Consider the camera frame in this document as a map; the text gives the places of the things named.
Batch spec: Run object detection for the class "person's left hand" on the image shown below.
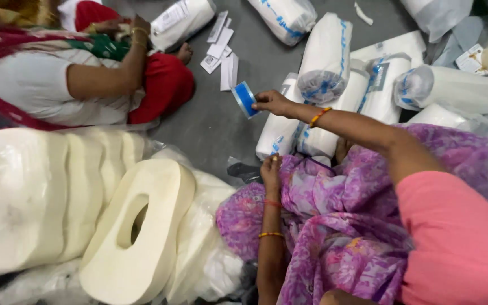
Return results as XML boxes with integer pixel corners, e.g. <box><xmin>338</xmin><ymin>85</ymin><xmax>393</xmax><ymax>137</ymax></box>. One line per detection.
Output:
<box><xmin>260</xmin><ymin>154</ymin><xmax>284</xmax><ymax>194</ymax></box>

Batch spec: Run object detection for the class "person's right hand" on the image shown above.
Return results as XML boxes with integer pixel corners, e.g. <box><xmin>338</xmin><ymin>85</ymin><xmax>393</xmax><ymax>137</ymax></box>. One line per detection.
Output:
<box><xmin>252</xmin><ymin>90</ymin><xmax>298</xmax><ymax>119</ymax></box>

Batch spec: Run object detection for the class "blue adhesive tape roll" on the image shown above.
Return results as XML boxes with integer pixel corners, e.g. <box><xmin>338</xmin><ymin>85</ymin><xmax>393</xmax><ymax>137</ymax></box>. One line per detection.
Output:
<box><xmin>231</xmin><ymin>81</ymin><xmax>261</xmax><ymax>120</ymax></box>

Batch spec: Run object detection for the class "black plastic bag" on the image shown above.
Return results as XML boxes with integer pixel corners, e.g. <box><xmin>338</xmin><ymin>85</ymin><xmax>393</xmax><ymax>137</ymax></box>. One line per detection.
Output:
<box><xmin>226</xmin><ymin>161</ymin><xmax>264</xmax><ymax>185</ymax></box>

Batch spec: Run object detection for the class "clear plastic bag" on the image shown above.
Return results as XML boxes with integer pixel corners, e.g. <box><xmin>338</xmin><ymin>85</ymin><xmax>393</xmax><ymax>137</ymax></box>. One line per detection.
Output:
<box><xmin>151</xmin><ymin>146</ymin><xmax>245</xmax><ymax>303</ymax></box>

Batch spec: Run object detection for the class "pile of white paper labels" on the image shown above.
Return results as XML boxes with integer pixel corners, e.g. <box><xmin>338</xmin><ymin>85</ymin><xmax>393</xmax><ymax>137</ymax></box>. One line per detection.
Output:
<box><xmin>199</xmin><ymin>10</ymin><xmax>240</xmax><ymax>92</ymax></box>

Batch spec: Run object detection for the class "heap of white wrapped rolls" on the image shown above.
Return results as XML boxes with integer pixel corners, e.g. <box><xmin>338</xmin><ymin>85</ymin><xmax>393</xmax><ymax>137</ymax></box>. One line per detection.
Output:
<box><xmin>150</xmin><ymin>0</ymin><xmax>488</xmax><ymax>162</ymax></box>

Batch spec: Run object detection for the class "white paper scrap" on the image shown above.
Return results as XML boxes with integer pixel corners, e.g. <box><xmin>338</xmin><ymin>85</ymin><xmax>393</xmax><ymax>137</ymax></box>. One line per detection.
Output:
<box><xmin>354</xmin><ymin>2</ymin><xmax>374</xmax><ymax>26</ymax></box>

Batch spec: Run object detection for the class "pink blouse sleeve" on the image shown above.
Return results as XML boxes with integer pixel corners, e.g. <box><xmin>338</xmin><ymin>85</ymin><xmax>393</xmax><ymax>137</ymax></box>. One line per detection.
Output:
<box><xmin>395</xmin><ymin>170</ymin><xmax>488</xmax><ymax>305</ymax></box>

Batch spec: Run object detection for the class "white printed card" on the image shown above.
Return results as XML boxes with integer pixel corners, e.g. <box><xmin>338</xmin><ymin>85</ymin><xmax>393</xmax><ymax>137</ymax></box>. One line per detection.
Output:
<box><xmin>455</xmin><ymin>43</ymin><xmax>487</xmax><ymax>73</ymax></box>

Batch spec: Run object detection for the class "grey paper sheet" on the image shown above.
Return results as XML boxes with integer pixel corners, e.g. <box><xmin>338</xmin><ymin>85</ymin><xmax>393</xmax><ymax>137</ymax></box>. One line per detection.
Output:
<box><xmin>432</xmin><ymin>16</ymin><xmax>485</xmax><ymax>68</ymax></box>

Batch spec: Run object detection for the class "stack of bagged foam cushions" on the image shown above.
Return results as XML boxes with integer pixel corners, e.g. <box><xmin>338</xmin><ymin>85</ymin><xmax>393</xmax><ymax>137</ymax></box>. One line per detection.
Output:
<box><xmin>0</xmin><ymin>127</ymin><xmax>153</xmax><ymax>278</ymax></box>

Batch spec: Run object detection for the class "cream foam ring cushion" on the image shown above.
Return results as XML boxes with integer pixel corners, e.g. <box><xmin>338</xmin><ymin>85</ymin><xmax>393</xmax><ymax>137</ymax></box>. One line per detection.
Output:
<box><xmin>78</xmin><ymin>158</ymin><xmax>196</xmax><ymax>305</ymax></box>

